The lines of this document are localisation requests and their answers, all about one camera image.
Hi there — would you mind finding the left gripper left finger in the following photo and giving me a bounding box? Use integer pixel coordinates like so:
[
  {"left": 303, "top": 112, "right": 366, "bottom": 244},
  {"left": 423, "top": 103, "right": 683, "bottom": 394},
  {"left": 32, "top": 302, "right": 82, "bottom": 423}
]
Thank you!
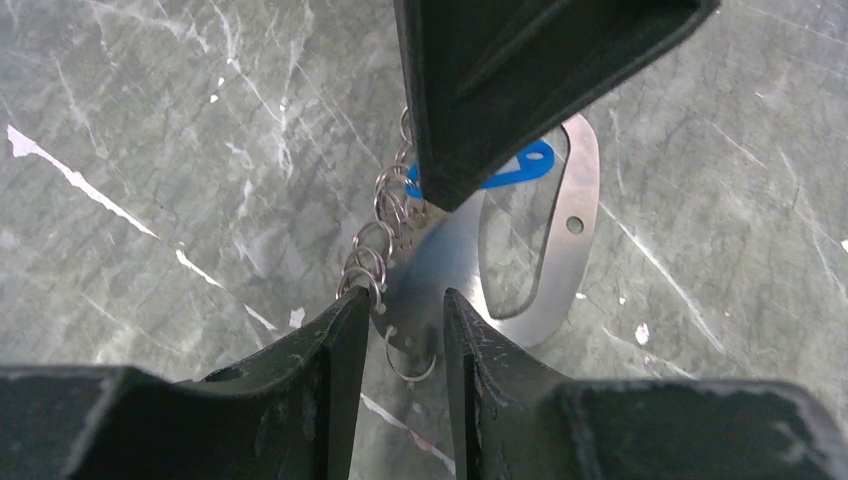
[{"left": 1, "top": 287, "right": 371, "bottom": 479}]

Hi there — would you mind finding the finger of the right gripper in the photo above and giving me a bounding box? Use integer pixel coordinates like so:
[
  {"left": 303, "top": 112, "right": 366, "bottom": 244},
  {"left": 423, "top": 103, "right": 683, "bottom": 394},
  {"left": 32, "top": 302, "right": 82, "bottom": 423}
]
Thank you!
[{"left": 394, "top": 0, "right": 718, "bottom": 211}]

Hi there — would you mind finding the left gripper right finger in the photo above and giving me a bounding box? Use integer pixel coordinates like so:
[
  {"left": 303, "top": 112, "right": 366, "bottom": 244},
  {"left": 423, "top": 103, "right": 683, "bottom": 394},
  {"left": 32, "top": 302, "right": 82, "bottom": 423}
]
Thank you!
[{"left": 443, "top": 289, "right": 847, "bottom": 479}]

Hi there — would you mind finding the blue key tag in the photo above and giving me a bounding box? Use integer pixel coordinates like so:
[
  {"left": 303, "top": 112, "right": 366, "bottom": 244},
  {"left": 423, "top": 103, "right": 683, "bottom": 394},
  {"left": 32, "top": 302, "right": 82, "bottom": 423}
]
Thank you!
[{"left": 387, "top": 139, "right": 556, "bottom": 200}]

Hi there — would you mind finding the metal key holder plate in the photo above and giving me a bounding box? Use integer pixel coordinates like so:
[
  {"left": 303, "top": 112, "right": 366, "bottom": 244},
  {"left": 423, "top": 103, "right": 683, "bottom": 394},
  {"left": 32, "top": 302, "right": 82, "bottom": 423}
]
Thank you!
[{"left": 337, "top": 110, "right": 600, "bottom": 382}]

